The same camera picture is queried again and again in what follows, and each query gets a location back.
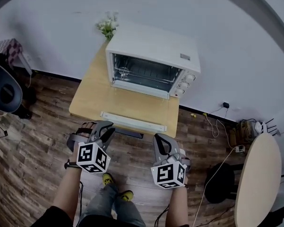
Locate person's black sleeve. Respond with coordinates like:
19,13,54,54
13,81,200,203
29,205,74,227

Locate white router with antennas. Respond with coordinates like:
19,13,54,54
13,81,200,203
253,118,281,137

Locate checkered cloth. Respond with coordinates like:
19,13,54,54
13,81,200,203
0,38,24,69

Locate white toaster oven door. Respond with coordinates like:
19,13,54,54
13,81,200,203
99,86,171,133

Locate white toaster oven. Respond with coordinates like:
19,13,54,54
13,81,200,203
105,26,202,101

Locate round beige table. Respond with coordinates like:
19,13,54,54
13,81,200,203
234,133,283,227

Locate long white cable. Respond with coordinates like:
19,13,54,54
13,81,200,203
191,144,246,227

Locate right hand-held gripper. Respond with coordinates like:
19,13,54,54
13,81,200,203
150,133,189,190

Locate person's legs in grey jeans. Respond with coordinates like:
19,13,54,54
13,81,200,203
78,183,146,227

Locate person's left forearm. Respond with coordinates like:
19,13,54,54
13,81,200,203
52,160,83,225

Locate person's right forearm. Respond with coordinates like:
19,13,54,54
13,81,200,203
166,183,190,227

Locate metal oven rack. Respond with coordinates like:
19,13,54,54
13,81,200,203
114,71,178,84

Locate black round stool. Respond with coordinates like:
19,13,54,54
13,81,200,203
204,162,242,204

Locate white flower bouquet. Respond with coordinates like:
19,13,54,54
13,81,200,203
95,11,120,43

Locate person's left hand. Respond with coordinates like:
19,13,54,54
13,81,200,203
75,121,95,142

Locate black wristband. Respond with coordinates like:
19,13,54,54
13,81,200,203
64,159,83,170

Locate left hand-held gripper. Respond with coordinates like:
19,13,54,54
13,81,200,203
76,120,116,175

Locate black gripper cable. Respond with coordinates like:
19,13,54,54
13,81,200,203
154,204,171,227
77,180,84,223

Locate thin black floor cable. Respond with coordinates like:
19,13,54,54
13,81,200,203
0,116,9,137

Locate yellow and black shoe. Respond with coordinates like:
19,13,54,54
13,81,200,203
118,190,134,202
102,172,114,187

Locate grey chair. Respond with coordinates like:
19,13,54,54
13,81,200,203
0,64,24,114

